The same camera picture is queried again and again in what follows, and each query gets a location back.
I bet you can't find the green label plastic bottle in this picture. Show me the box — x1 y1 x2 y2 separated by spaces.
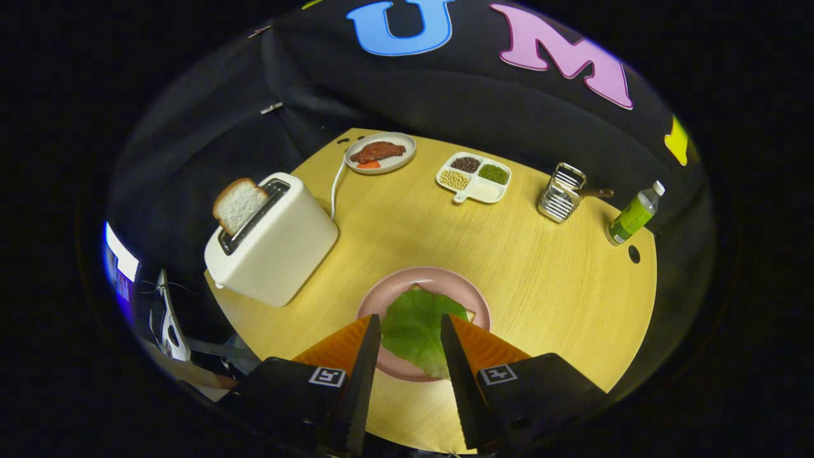
605 181 666 246

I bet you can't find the grey oval plate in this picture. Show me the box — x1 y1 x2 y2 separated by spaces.
344 132 417 176

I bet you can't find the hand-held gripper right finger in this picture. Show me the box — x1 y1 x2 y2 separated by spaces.
440 314 609 451

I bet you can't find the white device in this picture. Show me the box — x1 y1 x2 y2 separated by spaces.
149 268 191 362

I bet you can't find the metal wire utensil holder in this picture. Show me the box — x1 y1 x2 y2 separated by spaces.
537 162 587 223

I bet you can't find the white toaster power cord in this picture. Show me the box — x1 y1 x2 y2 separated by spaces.
330 158 347 221

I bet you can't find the white divided tray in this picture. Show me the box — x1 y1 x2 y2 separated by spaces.
436 152 511 204

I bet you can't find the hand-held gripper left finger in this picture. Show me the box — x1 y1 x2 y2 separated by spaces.
219 314 382 456

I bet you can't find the red-brown meat slice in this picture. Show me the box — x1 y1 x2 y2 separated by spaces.
350 141 406 165

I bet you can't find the pink round plate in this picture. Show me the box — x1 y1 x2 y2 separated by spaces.
356 267 492 383

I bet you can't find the green lettuce leaf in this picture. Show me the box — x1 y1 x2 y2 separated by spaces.
380 288 470 380

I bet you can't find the cream white toaster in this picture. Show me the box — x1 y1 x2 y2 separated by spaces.
204 172 340 308

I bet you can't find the bright screen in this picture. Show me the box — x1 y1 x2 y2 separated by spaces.
104 223 139 306

